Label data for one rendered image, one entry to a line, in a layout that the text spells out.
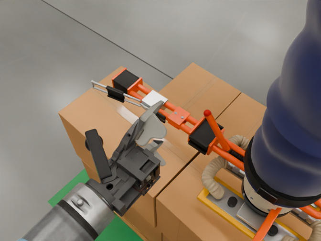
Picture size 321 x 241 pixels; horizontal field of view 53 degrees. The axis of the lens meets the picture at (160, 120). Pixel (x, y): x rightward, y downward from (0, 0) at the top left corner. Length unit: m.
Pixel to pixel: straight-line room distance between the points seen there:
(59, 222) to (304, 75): 0.45
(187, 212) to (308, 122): 0.75
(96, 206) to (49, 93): 2.40
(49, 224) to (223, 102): 1.62
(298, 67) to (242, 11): 3.10
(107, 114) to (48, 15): 2.35
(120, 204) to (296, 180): 0.41
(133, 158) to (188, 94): 1.48
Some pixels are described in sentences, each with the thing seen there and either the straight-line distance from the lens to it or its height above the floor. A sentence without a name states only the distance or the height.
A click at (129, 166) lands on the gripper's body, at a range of 0.58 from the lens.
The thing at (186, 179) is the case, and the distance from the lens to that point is 1.31.
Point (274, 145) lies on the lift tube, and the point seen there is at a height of 1.54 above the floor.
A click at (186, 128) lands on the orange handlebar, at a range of 1.05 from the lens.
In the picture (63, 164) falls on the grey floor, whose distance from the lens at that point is 2.49.
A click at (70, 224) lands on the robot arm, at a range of 0.55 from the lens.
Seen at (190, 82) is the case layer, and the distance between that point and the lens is 2.12.
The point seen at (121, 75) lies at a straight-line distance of 1.18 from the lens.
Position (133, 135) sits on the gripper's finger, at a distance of 0.59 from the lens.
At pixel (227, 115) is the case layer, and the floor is 0.54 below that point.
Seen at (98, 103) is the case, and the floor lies 0.94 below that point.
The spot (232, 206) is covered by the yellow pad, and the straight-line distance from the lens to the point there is 1.07.
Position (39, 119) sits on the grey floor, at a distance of 2.77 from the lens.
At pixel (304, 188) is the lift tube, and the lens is 0.81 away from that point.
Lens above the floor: 2.13
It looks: 56 degrees down
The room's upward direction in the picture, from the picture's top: straight up
